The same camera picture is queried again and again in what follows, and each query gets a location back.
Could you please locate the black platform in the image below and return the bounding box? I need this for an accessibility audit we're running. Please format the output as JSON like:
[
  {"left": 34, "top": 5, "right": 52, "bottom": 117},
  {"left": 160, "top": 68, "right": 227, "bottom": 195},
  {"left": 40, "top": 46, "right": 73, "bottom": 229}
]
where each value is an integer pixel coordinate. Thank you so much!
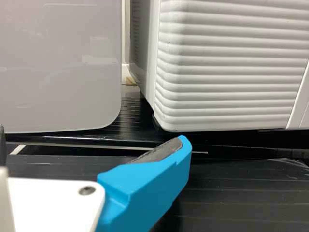
[
  {"left": 6, "top": 91, "right": 309, "bottom": 155},
  {"left": 0, "top": 142, "right": 309, "bottom": 232}
]

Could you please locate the incubator door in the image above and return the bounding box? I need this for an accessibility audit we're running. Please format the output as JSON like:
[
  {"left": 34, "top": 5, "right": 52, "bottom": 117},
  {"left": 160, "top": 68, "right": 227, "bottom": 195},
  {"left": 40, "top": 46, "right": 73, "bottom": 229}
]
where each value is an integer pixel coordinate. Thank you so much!
[{"left": 154, "top": 0, "right": 309, "bottom": 133}]

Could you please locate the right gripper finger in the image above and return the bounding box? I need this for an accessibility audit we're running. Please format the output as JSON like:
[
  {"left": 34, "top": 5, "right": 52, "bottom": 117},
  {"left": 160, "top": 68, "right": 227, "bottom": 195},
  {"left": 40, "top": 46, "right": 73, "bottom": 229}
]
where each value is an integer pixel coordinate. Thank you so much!
[{"left": 95, "top": 135, "right": 193, "bottom": 232}]

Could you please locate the white incubator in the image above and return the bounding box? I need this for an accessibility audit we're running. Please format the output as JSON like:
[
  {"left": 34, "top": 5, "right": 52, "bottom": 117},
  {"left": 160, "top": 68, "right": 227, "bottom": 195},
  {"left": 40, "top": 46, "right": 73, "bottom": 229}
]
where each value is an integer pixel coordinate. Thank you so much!
[{"left": 129, "top": 0, "right": 160, "bottom": 116}]

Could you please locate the white box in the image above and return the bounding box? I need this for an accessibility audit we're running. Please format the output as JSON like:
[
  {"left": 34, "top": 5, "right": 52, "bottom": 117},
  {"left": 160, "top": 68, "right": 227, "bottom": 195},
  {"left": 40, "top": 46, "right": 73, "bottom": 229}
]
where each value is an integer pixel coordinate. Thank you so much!
[{"left": 0, "top": 0, "right": 123, "bottom": 134}]

